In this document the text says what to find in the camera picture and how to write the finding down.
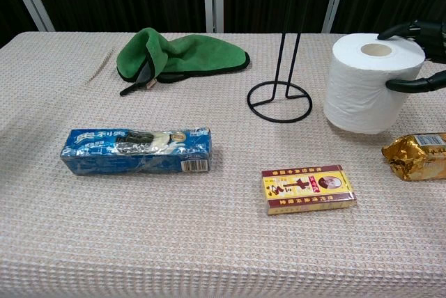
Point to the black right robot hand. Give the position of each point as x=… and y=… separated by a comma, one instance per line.
x=432, y=33

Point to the white paper towel roll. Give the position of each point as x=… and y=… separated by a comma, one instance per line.
x=355, y=96

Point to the black wire roll holder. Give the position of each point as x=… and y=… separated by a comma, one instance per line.
x=293, y=64

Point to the gold foil snack pack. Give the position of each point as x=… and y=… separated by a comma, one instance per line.
x=414, y=158

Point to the red yellow spice box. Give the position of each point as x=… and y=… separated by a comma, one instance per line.
x=306, y=186

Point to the green microfibre cloth black trim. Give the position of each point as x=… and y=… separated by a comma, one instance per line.
x=195, y=54

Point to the beige waffle tablecloth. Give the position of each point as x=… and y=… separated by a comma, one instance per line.
x=174, y=242

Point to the blue cookie pack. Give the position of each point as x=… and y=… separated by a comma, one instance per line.
x=104, y=165

